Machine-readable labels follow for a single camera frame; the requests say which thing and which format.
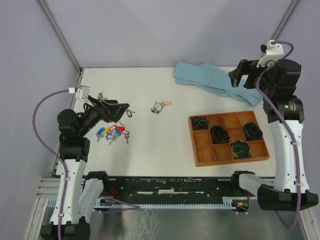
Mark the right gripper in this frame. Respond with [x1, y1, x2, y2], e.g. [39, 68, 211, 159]
[228, 57, 279, 97]

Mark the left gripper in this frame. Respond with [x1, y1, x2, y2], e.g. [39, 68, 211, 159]
[78, 95, 129, 136]

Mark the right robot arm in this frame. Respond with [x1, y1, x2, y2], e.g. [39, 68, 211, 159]
[228, 59, 319, 212]

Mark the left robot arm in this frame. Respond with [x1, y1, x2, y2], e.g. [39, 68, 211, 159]
[40, 96, 130, 240]

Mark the black tag key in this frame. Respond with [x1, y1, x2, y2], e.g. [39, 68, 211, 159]
[126, 109, 136, 118]

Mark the coloured tag key bunch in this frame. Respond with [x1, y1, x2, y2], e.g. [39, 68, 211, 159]
[96, 122, 130, 145]

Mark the light blue cloth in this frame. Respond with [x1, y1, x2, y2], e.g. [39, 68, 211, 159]
[173, 61, 262, 107]

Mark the green yellow tag key bunch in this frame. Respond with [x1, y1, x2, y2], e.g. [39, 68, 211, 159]
[150, 101, 172, 114]

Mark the rolled black tie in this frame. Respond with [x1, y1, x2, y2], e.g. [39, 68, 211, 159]
[243, 122, 263, 141]

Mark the rolled dark tie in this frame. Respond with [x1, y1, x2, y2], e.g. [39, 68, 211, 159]
[191, 116, 209, 131]

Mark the rolled orange-dotted tie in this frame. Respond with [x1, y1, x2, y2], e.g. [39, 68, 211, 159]
[210, 125, 230, 144]

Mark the rolled blue-yellow tie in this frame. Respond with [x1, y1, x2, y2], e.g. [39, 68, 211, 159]
[230, 140, 252, 159]

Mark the wooden compartment tray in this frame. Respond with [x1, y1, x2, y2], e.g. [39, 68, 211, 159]
[188, 110, 270, 167]

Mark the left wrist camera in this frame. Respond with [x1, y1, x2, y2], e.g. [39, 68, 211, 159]
[75, 85, 91, 104]

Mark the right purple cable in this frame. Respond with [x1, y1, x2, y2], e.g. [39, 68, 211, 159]
[246, 40, 302, 230]

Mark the purple cable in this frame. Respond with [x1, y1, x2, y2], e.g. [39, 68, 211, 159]
[32, 87, 141, 240]
[246, 40, 302, 230]

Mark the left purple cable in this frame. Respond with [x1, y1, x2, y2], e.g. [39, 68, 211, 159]
[32, 87, 141, 240]

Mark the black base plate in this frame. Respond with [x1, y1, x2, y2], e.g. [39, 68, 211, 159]
[102, 176, 257, 203]

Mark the grey cable duct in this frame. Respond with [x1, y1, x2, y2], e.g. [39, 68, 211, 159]
[47, 196, 237, 210]

